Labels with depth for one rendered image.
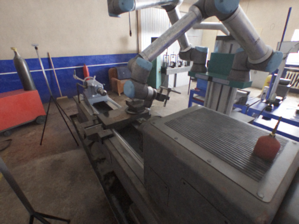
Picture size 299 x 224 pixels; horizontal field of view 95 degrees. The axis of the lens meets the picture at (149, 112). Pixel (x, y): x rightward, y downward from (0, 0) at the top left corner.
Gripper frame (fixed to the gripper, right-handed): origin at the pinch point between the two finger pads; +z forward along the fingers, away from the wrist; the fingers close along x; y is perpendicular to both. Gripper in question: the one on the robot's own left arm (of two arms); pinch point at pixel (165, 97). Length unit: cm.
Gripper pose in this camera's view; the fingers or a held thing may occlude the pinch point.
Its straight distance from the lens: 100.7
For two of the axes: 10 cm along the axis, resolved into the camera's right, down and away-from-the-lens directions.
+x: -6.4, -3.6, 6.8
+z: 7.1, 0.7, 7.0
